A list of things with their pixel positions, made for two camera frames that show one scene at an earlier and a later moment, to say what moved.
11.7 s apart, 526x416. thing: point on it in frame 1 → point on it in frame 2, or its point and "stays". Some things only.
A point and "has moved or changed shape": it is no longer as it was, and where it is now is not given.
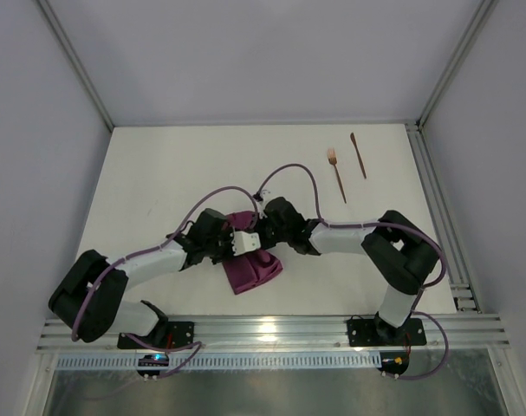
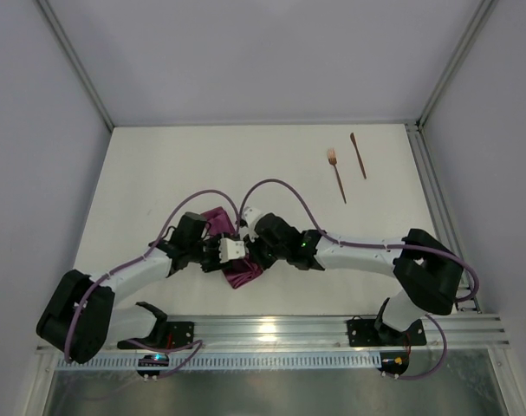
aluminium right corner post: [483, 12] stays
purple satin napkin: [245, 269] has moved or changed shape
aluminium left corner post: [74, 62] stays
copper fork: [333, 159] stays
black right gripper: [267, 226] → [254, 246]
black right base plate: [375, 332] stays
